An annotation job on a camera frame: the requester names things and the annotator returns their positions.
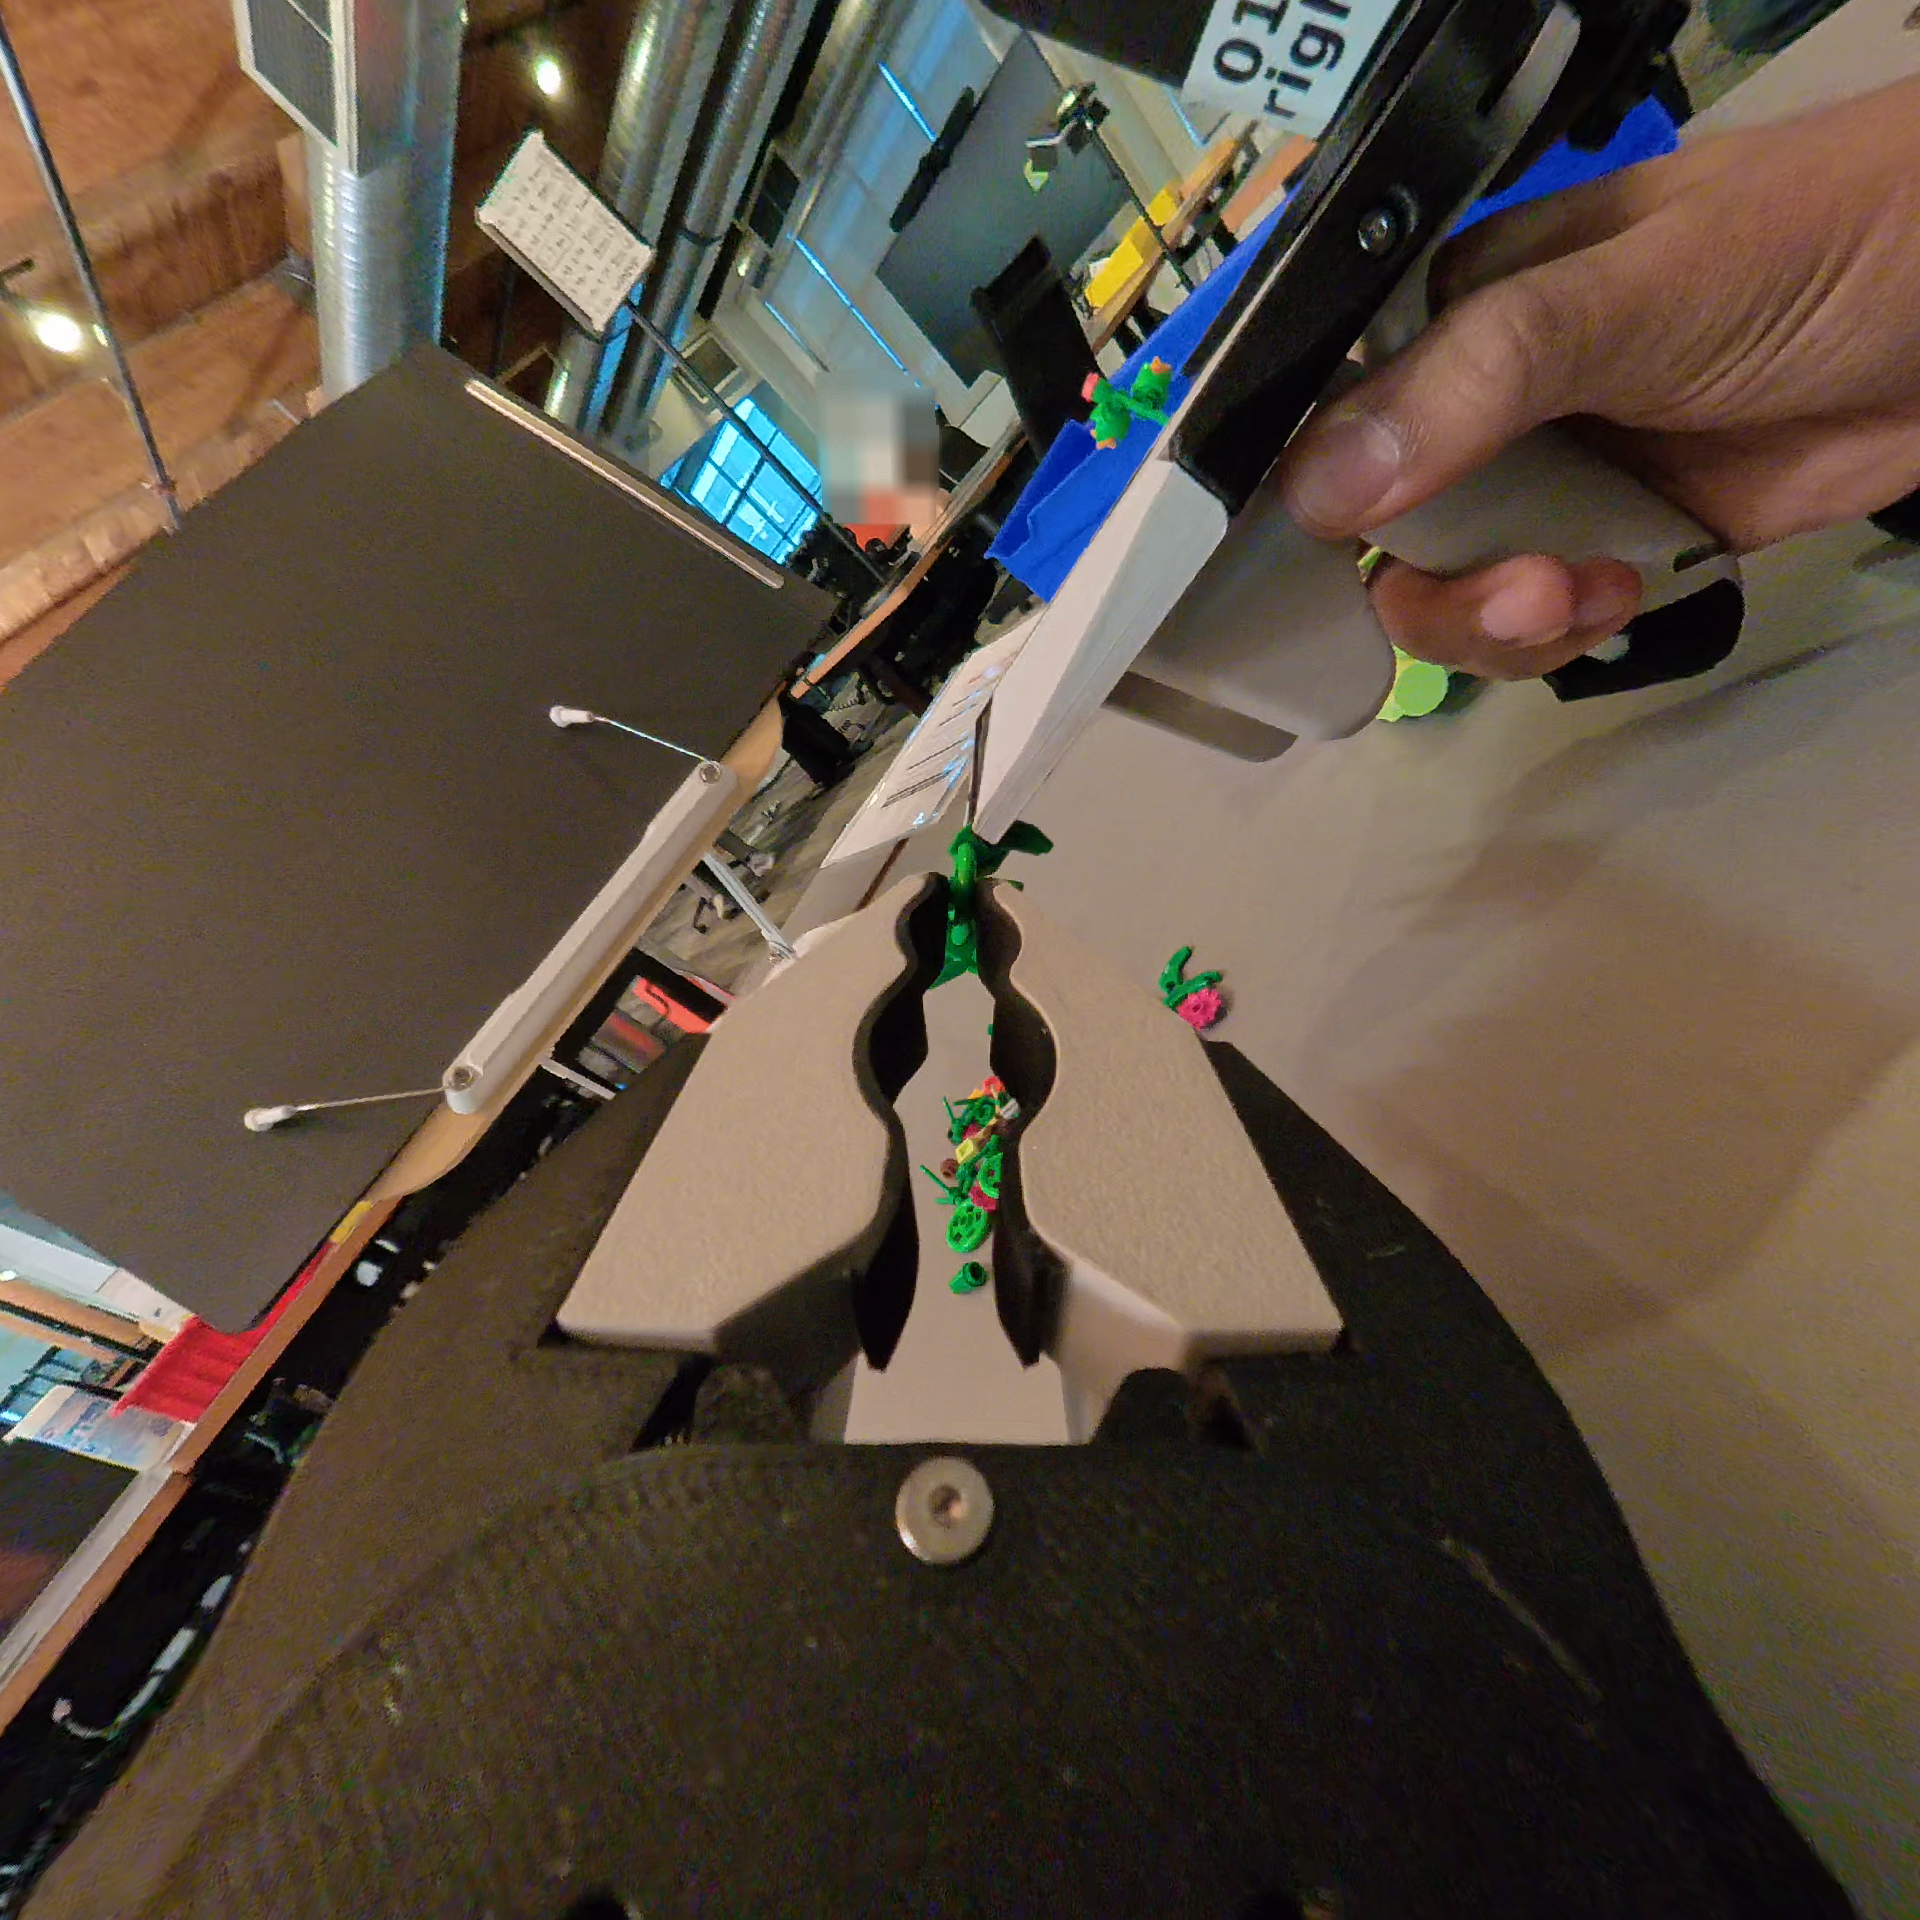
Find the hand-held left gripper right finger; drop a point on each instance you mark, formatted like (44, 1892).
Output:
(1170, 1201)

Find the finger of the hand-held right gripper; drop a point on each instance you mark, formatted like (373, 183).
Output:
(984, 764)
(1096, 628)

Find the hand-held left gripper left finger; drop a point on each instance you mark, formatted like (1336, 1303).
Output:
(733, 1201)

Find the green toy stem piece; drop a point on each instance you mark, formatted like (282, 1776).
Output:
(967, 886)

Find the pink toy flower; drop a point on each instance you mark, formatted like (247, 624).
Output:
(1201, 1009)

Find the person's right hand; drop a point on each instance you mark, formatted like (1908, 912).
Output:
(1695, 330)

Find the laminated paper sheet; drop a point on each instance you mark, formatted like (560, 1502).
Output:
(930, 751)

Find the blue plastic bin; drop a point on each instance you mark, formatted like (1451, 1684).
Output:
(1079, 495)

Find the yellow plastic bin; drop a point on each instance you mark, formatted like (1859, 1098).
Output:
(1131, 255)

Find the pink toy brick flowerpot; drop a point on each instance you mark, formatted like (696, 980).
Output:
(1124, 406)

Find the light tripod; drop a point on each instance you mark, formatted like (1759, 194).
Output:
(1073, 135)

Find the black office chair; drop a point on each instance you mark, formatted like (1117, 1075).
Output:
(1036, 345)

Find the white metal stand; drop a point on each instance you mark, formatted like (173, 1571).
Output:
(600, 931)

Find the lime toy brick flowerpot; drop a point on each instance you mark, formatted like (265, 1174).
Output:
(1411, 690)

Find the black monitor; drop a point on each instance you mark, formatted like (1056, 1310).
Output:
(1004, 194)

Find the black display board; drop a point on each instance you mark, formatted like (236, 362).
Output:
(299, 751)

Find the red metal frame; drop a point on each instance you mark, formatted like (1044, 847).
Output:
(660, 1009)

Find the silver ventilation duct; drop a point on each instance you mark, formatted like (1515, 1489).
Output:
(674, 180)
(383, 194)

